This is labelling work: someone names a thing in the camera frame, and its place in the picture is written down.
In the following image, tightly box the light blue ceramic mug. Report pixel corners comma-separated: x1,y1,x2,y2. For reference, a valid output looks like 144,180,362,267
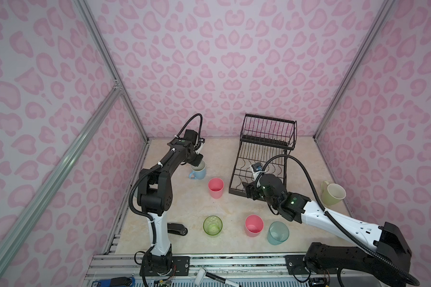
189,160,207,180

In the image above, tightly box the pink plastic cup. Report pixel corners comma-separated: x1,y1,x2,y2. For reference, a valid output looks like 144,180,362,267
208,178,225,199
245,214,264,237

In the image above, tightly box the green translucent plastic cup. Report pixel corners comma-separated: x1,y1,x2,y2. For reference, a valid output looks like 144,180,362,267
203,215,223,236

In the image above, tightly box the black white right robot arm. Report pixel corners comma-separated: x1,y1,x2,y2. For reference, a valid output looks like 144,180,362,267
243,174,420,287

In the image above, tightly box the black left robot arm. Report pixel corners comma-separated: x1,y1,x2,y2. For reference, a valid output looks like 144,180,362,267
128,138,205,274

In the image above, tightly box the teal translucent plastic cup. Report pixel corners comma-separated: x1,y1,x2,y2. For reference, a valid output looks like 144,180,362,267
267,221,290,245

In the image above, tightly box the black stapler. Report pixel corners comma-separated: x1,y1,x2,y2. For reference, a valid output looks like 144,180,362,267
167,223,188,236

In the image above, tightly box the pale green ceramic mug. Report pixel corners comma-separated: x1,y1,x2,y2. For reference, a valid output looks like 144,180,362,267
321,181,347,206

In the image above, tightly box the black marker pen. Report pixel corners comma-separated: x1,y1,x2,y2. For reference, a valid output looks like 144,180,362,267
194,268,241,287

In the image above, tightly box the blue black tool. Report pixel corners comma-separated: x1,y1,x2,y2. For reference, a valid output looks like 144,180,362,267
90,277,135,287

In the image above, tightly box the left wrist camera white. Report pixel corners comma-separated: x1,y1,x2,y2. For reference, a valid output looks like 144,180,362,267
183,129,199,145

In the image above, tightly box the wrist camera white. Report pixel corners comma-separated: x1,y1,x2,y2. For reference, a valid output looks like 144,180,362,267
183,129,199,145
251,162,265,180

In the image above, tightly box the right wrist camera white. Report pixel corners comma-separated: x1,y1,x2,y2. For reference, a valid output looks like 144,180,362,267
251,162,265,180

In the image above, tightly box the black wire dish rack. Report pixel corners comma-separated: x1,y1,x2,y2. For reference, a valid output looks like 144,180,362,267
229,114,298,197

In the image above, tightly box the aluminium front rail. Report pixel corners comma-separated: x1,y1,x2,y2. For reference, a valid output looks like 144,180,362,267
80,250,392,287

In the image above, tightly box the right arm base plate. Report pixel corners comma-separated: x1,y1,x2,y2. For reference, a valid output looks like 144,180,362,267
284,255,324,276

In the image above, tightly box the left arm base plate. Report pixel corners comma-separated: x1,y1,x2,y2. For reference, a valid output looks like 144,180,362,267
140,255,190,277

